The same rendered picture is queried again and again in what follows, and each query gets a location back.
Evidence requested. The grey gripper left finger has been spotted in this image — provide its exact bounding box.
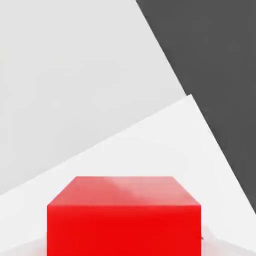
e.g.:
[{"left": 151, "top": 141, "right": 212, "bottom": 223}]
[{"left": 13, "top": 231, "right": 48, "bottom": 256}]

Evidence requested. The small red cube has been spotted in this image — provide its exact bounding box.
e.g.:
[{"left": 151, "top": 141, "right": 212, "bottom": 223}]
[{"left": 46, "top": 175, "right": 202, "bottom": 256}]

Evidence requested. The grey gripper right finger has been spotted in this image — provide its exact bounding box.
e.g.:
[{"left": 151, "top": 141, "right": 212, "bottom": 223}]
[{"left": 200, "top": 224, "right": 256, "bottom": 256}]

